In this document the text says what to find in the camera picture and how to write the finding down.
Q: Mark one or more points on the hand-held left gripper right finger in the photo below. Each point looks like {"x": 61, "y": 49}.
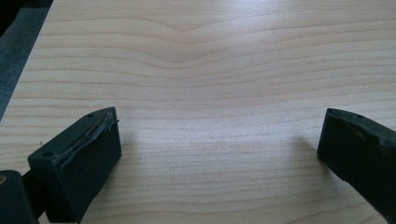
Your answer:
{"x": 361, "y": 149}

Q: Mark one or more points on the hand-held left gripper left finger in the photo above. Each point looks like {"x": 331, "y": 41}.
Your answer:
{"x": 81, "y": 161}

